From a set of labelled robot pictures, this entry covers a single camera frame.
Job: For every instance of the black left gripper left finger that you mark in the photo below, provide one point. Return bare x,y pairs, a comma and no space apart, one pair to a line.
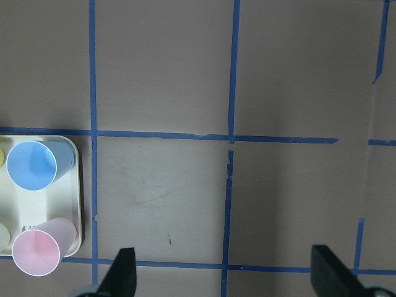
121,279

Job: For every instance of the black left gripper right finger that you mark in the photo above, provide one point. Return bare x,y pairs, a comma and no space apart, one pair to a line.
330,277

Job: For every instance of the pink plastic cup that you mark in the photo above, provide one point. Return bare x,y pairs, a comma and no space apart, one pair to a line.
39,250

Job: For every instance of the pale cream plastic cup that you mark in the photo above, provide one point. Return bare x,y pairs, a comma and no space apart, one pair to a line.
5,237

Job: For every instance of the blue plastic cup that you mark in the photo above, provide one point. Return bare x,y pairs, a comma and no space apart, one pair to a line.
34,165

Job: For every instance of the yellow plastic cup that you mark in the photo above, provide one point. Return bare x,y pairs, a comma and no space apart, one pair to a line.
2,157

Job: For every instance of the white plastic tray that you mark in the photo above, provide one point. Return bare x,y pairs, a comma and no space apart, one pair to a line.
21,209

